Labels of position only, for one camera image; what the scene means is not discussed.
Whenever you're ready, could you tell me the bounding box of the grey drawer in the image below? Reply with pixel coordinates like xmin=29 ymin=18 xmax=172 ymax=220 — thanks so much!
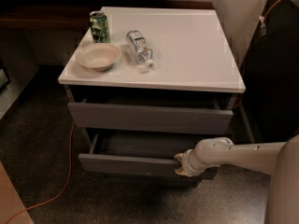
xmin=78 ymin=132 xmax=220 ymax=181
xmin=68 ymin=102 xmax=233 ymax=134

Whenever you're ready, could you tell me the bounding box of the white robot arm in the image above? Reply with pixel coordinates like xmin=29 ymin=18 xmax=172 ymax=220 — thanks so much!
xmin=174 ymin=135 xmax=299 ymax=224

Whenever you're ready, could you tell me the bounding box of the grey top drawer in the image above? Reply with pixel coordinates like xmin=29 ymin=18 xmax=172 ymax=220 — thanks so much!
xmin=68 ymin=102 xmax=233 ymax=134

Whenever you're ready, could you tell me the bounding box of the white top drawer cabinet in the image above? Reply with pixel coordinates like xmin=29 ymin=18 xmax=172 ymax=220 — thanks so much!
xmin=59 ymin=7 xmax=245 ymax=187

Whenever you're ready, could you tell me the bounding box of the clear plastic water bottle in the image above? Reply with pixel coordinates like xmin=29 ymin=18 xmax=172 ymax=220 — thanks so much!
xmin=126 ymin=30 xmax=155 ymax=68

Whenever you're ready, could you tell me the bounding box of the dark cabinet on right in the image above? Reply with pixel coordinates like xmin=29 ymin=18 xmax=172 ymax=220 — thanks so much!
xmin=242 ymin=0 xmax=299 ymax=143

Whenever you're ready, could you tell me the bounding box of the cream paper bowl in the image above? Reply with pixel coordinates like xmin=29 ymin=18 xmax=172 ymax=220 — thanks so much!
xmin=76 ymin=43 xmax=121 ymax=71

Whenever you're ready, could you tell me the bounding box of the green soda can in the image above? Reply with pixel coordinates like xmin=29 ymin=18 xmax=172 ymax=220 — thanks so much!
xmin=90 ymin=10 xmax=110 ymax=43

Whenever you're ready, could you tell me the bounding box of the dark wooden shelf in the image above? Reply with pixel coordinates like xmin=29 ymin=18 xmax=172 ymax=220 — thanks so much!
xmin=0 ymin=0 xmax=214 ymax=31

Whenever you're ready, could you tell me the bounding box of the orange floor cable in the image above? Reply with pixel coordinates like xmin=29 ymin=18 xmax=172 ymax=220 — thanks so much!
xmin=4 ymin=121 xmax=76 ymax=224

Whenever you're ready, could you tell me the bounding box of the orange cable on right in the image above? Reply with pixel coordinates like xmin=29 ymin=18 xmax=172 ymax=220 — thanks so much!
xmin=232 ymin=0 xmax=299 ymax=110

